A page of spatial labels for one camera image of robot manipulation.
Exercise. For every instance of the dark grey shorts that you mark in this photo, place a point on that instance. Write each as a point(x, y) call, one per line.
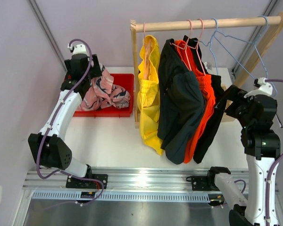
point(180, 104)

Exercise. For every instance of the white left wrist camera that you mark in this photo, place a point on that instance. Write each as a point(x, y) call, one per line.
point(78, 49)

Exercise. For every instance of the aluminium mounting rail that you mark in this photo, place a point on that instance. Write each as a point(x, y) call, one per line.
point(130, 179)

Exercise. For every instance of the black shorts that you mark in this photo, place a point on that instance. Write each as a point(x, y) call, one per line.
point(213, 124)

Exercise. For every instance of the orange shorts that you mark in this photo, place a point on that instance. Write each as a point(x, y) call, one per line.
point(202, 101)

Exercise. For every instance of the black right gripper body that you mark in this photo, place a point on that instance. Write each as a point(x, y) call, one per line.
point(243, 117)

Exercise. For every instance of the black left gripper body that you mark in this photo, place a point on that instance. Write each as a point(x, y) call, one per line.
point(68, 66)

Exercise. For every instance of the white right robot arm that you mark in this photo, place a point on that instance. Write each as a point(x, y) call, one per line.
point(262, 149)

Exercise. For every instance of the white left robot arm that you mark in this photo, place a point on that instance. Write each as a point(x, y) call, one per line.
point(48, 146)

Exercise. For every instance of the pink shark print shorts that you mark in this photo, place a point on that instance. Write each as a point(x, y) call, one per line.
point(104, 93)

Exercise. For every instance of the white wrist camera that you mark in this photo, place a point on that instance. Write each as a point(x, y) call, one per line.
point(262, 87)
point(78, 49)

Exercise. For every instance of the red plastic bin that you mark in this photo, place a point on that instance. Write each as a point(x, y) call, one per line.
point(126, 80)

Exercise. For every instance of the perforated cable duct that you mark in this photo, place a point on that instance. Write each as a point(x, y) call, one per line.
point(122, 196)

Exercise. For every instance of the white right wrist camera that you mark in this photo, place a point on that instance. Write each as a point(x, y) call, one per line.
point(262, 87)

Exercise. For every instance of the yellow shorts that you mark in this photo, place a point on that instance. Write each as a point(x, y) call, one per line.
point(148, 98)

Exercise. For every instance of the wooden clothes rack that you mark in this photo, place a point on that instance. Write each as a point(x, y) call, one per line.
point(180, 26)

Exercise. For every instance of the blue hanger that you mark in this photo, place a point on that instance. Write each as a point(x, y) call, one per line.
point(261, 43)
point(209, 44)

